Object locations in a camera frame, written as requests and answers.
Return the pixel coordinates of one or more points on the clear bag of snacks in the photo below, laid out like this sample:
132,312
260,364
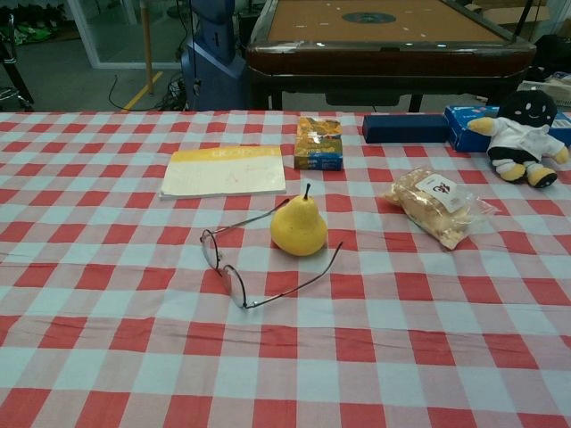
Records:
437,209

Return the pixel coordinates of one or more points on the red white checkered tablecloth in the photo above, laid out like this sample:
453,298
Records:
357,356

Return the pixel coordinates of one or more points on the black bag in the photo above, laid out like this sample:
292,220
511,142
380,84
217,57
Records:
553,53

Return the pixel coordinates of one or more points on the yellow pear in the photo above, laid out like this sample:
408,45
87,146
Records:
298,227

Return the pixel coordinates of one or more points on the dark brown mahjong table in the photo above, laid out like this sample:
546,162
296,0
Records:
383,58

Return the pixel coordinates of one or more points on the black wire eyeglasses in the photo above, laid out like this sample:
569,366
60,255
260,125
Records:
248,306

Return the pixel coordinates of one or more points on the wooden pole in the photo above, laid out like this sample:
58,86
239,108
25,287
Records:
147,44

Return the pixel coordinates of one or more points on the yellow white envelope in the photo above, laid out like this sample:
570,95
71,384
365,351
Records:
223,174

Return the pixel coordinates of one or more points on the dark blue case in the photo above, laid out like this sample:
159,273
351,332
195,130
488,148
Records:
401,128

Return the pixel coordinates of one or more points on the blue chair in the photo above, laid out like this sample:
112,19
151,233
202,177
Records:
214,76

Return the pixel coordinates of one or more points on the black plush toy white coat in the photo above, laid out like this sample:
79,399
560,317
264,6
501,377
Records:
519,134

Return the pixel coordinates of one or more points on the green bag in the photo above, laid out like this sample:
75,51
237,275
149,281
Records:
33,35

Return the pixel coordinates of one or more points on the blue Oreo cookie box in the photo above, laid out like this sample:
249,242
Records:
459,129

